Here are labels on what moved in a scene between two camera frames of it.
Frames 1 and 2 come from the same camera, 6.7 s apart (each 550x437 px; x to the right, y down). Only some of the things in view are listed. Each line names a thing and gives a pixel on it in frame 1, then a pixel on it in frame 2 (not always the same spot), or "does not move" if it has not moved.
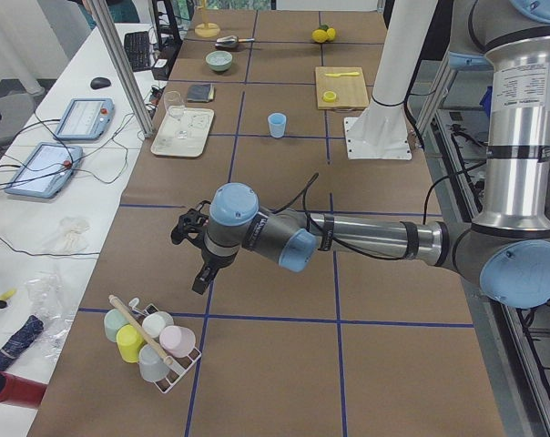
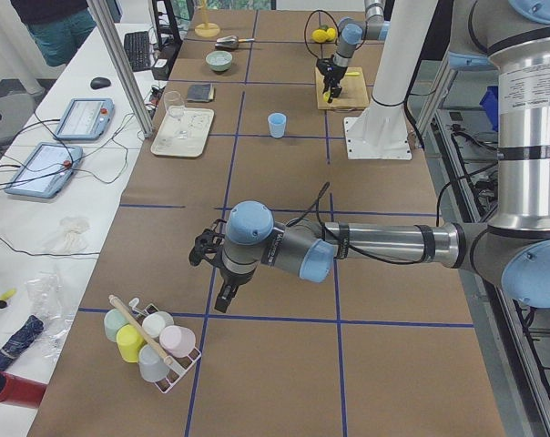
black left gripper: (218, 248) → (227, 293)
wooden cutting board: (341, 87) does not move
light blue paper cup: (277, 122) does not move
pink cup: (177, 340) does not move
